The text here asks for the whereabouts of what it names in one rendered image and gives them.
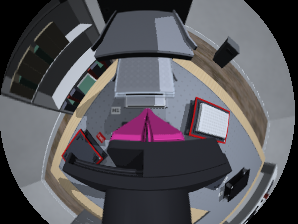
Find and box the white well plate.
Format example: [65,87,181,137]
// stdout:
[195,103,229,138]

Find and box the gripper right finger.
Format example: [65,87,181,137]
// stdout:
[147,108,185,142]

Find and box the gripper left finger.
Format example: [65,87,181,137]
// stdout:
[109,108,147,142]

